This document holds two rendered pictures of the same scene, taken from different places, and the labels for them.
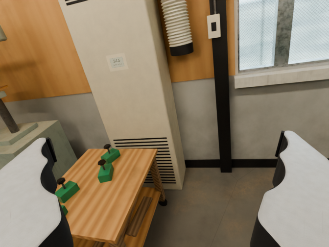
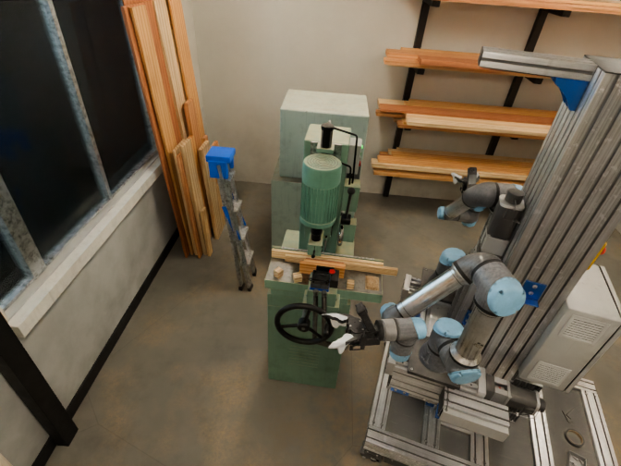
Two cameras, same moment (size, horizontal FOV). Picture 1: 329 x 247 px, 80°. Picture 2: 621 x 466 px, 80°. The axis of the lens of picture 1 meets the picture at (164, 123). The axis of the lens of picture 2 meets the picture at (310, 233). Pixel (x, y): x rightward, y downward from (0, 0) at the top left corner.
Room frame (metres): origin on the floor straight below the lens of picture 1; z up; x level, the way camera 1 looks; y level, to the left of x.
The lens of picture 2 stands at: (0.39, 0.75, 2.24)
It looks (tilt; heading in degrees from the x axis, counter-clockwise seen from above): 37 degrees down; 254
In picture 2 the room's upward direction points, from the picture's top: 4 degrees clockwise
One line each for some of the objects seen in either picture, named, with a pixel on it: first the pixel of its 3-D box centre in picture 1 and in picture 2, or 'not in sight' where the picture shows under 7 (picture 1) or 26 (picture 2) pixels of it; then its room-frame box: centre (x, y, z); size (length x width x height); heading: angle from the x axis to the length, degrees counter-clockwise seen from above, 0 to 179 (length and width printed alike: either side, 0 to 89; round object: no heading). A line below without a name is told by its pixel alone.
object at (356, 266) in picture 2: not in sight; (340, 264); (-0.18, -0.63, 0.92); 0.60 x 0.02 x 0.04; 160
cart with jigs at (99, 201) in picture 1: (107, 205); not in sight; (0.94, 0.46, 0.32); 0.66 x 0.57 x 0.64; 160
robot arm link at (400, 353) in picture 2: not in sight; (400, 342); (-0.19, 0.02, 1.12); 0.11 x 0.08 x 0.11; 83
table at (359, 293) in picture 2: not in sight; (323, 283); (-0.07, -0.56, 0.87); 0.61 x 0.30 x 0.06; 160
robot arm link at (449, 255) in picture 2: not in sight; (452, 263); (-0.74, -0.48, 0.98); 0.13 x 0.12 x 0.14; 162
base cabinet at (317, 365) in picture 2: not in sight; (310, 313); (-0.08, -0.79, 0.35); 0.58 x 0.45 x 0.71; 70
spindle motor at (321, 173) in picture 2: not in sight; (320, 191); (-0.04, -0.68, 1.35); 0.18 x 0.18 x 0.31
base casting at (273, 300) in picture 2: not in sight; (314, 268); (-0.08, -0.79, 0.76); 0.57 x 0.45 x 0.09; 70
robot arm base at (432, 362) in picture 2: not in sight; (438, 351); (-0.46, -0.06, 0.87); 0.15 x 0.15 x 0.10
